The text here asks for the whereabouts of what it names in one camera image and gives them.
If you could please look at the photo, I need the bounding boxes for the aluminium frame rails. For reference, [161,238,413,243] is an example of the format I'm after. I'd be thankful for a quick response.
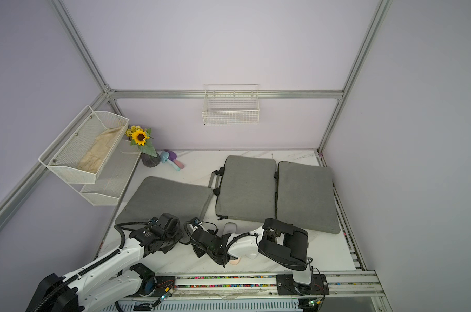
[0,0,394,312]

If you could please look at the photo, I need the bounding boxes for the white computer mouse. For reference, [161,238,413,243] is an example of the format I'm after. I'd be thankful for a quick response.
[246,252,259,259]

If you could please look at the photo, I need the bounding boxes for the silver grey computer mouse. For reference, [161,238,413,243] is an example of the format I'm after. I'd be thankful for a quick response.
[223,222,237,235]

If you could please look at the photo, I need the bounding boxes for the upper white mesh shelf basket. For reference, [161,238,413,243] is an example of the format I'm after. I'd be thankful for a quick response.
[39,106,129,184]

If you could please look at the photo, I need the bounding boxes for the lower white mesh shelf basket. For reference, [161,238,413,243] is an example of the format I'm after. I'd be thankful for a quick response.
[79,140,141,206]

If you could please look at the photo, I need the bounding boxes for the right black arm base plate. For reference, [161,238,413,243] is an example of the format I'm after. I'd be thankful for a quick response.
[276,274,330,296]

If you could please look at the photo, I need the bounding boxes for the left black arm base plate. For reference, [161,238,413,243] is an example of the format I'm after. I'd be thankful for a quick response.
[134,276,176,298]

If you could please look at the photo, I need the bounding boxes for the white wire wall basket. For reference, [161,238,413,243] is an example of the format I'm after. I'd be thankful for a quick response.
[202,84,260,126]

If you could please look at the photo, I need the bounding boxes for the beige cloth in basket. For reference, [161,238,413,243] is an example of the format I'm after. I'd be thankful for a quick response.
[77,126,124,174]

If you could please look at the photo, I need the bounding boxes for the pink computer mouse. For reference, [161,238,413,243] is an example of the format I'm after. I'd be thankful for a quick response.
[228,256,244,265]

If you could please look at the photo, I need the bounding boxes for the artificial sunflower bouquet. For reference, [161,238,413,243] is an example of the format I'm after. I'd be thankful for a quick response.
[125,126,157,157]

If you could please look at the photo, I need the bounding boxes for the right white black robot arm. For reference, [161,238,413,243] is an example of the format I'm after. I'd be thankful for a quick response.
[183,218,313,286]

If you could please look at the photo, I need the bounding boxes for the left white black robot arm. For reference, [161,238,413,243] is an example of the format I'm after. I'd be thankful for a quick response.
[27,213,183,311]

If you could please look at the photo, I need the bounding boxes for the grey laptop bag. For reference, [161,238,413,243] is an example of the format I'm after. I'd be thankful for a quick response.
[208,155,277,222]
[276,161,341,235]
[115,176,213,224]

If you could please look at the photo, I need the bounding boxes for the white mesh shelf basket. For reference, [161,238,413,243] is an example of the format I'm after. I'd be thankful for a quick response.
[39,106,129,184]
[79,140,141,206]

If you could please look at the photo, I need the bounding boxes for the pastel toy mushrooms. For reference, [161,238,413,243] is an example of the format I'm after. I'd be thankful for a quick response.
[160,149,185,171]

